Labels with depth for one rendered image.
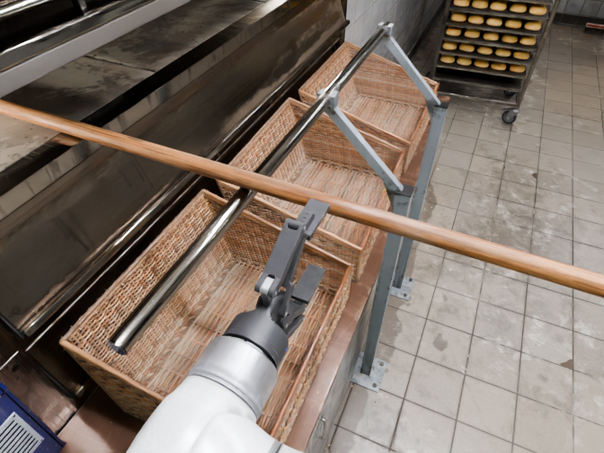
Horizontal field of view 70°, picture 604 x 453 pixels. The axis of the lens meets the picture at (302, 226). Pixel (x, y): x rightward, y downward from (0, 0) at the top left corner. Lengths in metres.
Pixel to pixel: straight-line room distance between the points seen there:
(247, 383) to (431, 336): 1.59
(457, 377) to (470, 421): 0.17
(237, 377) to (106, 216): 0.66
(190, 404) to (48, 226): 0.61
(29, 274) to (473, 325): 1.71
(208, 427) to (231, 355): 0.08
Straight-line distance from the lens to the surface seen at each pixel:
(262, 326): 0.51
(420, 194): 1.72
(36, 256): 0.98
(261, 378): 0.49
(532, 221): 2.71
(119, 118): 1.02
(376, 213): 0.67
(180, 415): 0.45
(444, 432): 1.83
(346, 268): 1.22
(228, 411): 0.46
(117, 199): 1.07
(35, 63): 0.69
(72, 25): 0.73
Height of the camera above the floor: 1.65
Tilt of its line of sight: 44 degrees down
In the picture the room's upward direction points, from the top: straight up
